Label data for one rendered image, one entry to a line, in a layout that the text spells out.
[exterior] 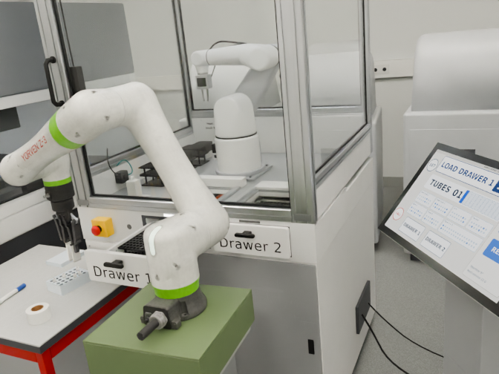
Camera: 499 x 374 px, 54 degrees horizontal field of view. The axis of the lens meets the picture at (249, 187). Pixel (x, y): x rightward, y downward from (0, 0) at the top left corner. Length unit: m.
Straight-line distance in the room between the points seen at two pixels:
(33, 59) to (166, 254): 1.43
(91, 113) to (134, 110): 0.14
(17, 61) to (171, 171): 1.19
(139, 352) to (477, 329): 0.85
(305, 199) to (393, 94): 3.27
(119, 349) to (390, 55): 3.92
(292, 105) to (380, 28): 3.27
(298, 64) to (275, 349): 1.04
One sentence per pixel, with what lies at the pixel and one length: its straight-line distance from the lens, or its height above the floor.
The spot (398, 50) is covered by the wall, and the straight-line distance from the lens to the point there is 4.75.
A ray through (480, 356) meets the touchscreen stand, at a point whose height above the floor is 0.71.
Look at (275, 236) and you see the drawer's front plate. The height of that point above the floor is 0.90.
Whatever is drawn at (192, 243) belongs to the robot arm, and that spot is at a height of 1.06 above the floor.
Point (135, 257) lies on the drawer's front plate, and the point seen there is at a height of 0.92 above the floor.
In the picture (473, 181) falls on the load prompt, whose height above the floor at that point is 1.15.
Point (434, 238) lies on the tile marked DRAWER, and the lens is 1.36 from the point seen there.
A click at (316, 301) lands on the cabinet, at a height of 0.66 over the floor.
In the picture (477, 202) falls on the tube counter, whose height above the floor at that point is 1.11.
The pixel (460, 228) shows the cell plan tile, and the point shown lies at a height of 1.05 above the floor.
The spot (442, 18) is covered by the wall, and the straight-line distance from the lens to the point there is 4.72.
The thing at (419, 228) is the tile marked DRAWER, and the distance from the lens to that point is 1.41.
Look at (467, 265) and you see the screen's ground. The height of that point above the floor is 1.00.
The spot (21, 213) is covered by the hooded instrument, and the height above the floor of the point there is 0.89.
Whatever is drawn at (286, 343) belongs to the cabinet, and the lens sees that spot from 1.90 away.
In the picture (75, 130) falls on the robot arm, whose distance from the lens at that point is 1.37.
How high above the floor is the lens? 1.56
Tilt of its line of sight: 17 degrees down
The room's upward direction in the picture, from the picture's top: 6 degrees counter-clockwise
